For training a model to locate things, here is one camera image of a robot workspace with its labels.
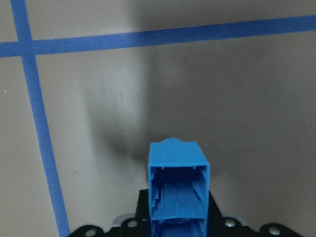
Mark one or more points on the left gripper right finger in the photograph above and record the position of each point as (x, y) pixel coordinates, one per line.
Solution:
(220, 225)

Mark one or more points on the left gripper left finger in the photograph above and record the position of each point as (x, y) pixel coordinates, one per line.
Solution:
(129, 225)

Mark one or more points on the blue long toy block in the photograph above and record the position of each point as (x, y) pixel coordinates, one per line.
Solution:
(178, 189)

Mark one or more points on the brown paper table cover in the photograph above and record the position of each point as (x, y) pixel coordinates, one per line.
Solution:
(87, 85)

